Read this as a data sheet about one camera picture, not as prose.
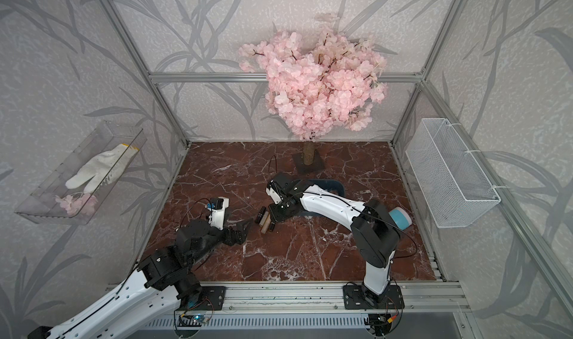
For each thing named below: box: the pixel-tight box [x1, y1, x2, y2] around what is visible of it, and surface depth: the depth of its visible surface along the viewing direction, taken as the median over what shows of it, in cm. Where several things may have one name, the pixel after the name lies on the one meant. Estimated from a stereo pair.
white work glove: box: [64, 143, 140, 194], surface depth 68 cm
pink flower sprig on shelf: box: [55, 191, 99, 216], surface depth 60 cm
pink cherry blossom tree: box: [238, 29, 388, 140], surface depth 70 cm
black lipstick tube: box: [254, 206, 267, 224], surface depth 96 cm
